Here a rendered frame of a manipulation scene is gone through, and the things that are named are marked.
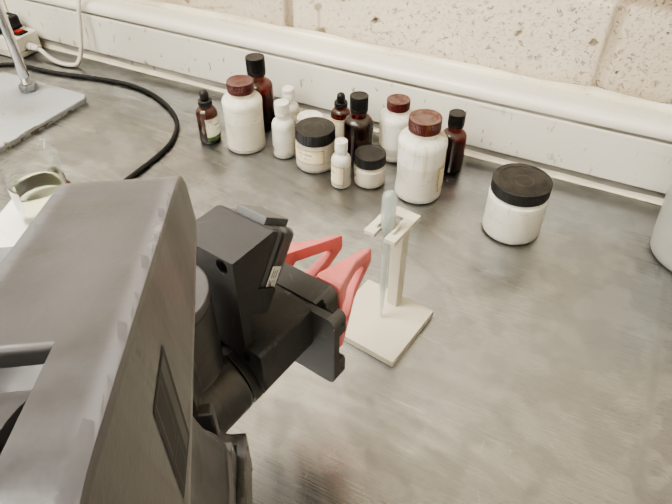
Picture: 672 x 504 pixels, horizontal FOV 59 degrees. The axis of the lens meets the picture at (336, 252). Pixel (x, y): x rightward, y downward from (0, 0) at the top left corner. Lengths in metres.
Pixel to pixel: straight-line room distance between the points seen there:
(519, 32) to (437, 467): 0.54
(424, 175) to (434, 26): 0.22
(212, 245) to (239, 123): 0.51
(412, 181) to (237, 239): 0.44
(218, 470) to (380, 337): 0.32
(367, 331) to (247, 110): 0.37
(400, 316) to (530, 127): 0.34
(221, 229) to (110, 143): 0.60
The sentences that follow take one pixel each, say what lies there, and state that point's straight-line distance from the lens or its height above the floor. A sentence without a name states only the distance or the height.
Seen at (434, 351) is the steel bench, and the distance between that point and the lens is 0.59.
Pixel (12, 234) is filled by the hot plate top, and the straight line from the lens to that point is 0.65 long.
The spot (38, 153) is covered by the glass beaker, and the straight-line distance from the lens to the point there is 0.64.
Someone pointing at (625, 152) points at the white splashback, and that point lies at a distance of 0.82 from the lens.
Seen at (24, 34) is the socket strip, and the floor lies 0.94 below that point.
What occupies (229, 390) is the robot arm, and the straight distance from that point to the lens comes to 0.37.
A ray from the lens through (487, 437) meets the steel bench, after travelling 0.55.
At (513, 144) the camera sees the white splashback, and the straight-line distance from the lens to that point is 0.83.
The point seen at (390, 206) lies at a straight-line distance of 0.50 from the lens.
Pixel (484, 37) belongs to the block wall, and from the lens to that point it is 0.83.
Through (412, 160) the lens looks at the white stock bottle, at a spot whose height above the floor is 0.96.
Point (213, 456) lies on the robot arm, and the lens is 0.29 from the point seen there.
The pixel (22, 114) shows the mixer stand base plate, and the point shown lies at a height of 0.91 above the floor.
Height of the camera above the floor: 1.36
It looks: 42 degrees down
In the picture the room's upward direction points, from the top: straight up
